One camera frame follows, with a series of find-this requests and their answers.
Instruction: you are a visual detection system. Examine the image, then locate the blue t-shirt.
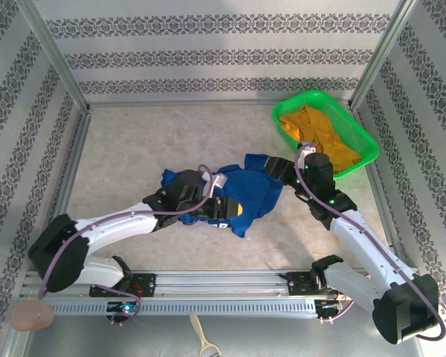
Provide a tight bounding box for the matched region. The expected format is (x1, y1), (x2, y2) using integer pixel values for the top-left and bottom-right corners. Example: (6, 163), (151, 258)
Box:
(160, 152), (286, 239)

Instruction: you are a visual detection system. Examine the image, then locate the green plastic mesh basket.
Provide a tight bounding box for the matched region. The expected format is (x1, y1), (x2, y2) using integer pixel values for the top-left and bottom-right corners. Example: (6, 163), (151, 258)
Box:
(271, 90), (380, 180)

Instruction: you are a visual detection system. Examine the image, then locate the orange cloth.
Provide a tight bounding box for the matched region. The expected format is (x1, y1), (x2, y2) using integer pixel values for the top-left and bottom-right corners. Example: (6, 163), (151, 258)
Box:
(278, 104), (363, 175)

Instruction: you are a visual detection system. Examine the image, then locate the beige plastic peeler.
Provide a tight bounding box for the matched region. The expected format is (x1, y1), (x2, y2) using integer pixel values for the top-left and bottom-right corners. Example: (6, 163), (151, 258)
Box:
(188, 311), (222, 357)

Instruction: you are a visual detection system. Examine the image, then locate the right small circuit board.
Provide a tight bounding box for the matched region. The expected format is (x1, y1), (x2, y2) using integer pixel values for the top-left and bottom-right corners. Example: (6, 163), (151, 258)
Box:
(315, 297), (349, 314)

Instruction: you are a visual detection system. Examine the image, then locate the small circuit board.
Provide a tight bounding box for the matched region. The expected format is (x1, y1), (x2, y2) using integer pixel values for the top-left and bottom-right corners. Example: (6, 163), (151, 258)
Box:
(106, 300), (140, 316)
(315, 297), (349, 314)

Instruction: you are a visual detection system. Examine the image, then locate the left small circuit board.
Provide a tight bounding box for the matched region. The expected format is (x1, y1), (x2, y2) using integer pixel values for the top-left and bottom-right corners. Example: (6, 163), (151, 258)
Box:
(106, 300), (140, 316)

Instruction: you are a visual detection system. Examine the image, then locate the pink translucent cup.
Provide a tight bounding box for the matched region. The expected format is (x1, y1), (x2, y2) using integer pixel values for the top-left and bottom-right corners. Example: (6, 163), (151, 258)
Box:
(10, 300), (56, 332)

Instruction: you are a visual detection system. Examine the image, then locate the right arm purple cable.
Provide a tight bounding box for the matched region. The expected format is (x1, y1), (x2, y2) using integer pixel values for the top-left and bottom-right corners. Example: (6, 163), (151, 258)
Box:
(294, 147), (446, 341)

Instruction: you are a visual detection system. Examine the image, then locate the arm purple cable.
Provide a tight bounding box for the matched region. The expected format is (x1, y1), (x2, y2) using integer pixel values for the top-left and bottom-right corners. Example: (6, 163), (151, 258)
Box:
(39, 164), (215, 325)
(294, 147), (446, 341)

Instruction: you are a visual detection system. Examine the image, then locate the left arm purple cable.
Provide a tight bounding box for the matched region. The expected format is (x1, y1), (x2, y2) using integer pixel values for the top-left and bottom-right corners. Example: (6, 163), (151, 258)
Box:
(39, 164), (215, 325)

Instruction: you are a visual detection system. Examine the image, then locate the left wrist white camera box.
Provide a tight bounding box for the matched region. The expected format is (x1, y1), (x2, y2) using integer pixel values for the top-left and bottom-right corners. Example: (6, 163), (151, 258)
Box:
(209, 173), (228, 190)

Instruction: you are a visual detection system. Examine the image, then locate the aluminium table side rail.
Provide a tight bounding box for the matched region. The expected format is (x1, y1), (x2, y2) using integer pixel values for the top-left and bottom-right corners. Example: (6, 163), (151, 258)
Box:
(351, 106), (419, 269)
(35, 106), (94, 271)

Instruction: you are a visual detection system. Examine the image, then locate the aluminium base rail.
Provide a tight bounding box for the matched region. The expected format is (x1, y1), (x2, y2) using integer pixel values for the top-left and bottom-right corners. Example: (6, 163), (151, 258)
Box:
(20, 268), (428, 299)

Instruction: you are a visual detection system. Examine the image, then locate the aluminium table back rail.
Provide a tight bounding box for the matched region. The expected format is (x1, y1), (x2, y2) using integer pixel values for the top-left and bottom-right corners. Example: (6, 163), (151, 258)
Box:
(87, 97), (354, 109)

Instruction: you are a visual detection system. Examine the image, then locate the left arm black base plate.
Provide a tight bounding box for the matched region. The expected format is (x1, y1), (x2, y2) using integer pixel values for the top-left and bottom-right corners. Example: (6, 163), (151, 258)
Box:
(88, 273), (157, 298)

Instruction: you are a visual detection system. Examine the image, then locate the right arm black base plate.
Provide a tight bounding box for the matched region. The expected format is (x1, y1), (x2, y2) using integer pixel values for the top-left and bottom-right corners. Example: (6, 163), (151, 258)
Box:
(285, 271), (356, 298)

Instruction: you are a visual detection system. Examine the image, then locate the grey slotted cable duct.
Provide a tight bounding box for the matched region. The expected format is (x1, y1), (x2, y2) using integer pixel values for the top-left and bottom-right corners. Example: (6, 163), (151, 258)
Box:
(46, 298), (317, 318)

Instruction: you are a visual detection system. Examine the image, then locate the aluminium frame post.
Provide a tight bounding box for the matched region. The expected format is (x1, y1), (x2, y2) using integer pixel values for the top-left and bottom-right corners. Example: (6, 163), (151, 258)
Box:
(349, 0), (421, 109)
(16, 0), (92, 111)

